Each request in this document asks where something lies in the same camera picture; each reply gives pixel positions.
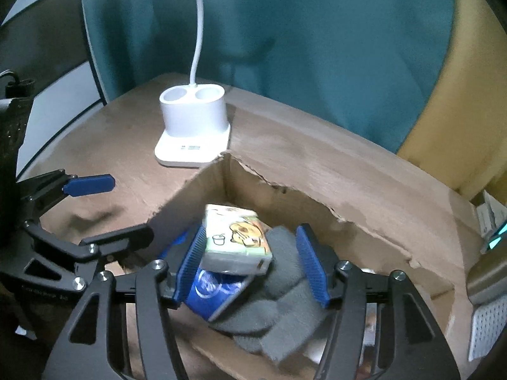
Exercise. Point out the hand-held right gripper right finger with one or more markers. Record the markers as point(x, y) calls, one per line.
point(313, 265)

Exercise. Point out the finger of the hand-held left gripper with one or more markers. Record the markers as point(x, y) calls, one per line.
point(91, 185)
point(119, 239)

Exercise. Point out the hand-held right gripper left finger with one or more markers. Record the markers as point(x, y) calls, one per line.
point(190, 269)

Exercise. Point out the grey cloth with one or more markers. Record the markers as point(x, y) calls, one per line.
point(285, 265)

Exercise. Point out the blue packet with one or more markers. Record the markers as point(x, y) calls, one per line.
point(214, 289)

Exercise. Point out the small printed carton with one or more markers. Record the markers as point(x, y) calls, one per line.
point(233, 245)

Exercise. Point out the brown cardboard box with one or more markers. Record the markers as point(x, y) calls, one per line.
point(356, 190)

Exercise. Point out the white desk lamp base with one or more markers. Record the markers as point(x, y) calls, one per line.
point(194, 126)

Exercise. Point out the stainless steel tumbler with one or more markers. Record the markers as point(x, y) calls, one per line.
point(489, 277)

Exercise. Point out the white paper box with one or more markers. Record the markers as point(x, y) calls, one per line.
point(491, 208)

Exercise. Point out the white perforated basket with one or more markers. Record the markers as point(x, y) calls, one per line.
point(489, 332)

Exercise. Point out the teal curtain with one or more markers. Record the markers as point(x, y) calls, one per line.
point(297, 47)

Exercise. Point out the yellow curtain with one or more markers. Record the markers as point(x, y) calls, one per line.
point(471, 107)

